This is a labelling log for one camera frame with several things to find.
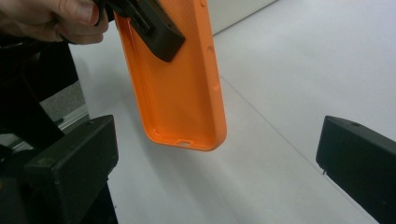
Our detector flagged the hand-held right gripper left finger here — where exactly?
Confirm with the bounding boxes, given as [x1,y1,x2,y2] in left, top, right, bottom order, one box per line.
[22,114,120,224]

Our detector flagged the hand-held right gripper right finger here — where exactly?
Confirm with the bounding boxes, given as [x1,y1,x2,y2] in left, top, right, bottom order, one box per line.
[315,115,396,224]

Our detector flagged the orange phone case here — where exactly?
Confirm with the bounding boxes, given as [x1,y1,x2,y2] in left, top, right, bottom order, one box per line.
[113,0,228,153]

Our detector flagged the white table cover sheet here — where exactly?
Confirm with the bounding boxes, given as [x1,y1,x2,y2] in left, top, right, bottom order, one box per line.
[68,0,396,224]

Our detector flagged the aluminium rail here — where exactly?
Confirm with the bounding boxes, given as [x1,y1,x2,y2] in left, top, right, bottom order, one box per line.
[40,104,91,133]

